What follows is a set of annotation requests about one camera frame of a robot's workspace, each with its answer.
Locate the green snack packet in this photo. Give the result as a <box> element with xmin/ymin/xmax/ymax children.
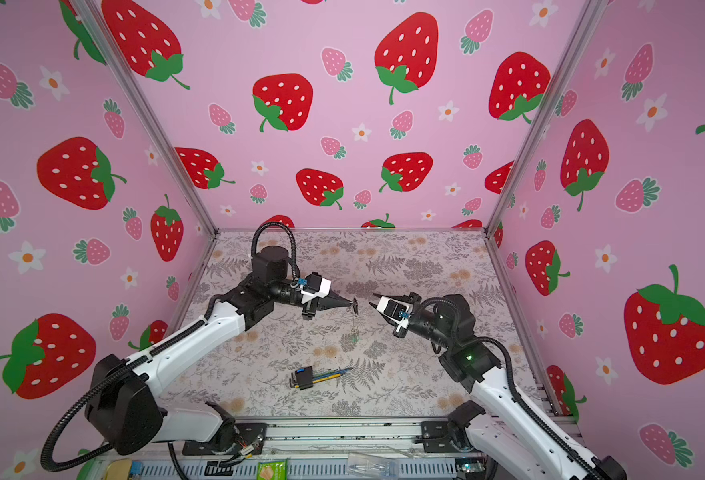
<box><xmin>256</xmin><ymin>459</ymin><xmax>288</xmax><ymax>480</ymax></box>

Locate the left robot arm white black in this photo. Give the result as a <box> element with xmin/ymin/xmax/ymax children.
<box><xmin>40</xmin><ymin>222</ymin><xmax>357</xmax><ymax>472</ymax></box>

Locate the aluminium rail frame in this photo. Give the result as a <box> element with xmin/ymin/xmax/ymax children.
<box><xmin>80</xmin><ymin>418</ymin><xmax>497</xmax><ymax>479</ymax></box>

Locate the black connector with coloured wires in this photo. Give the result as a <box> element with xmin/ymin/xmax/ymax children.
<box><xmin>290</xmin><ymin>366</ymin><xmax>353</xmax><ymax>390</ymax></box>

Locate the clear plastic bag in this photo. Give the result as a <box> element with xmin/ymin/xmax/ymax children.
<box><xmin>346</xmin><ymin>452</ymin><xmax>399</xmax><ymax>480</ymax></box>

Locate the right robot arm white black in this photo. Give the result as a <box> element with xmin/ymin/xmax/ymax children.
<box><xmin>371</xmin><ymin>293</ymin><xmax>626</xmax><ymax>479</ymax></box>

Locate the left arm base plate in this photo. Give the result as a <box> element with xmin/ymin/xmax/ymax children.
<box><xmin>182</xmin><ymin>422</ymin><xmax>268</xmax><ymax>456</ymax></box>

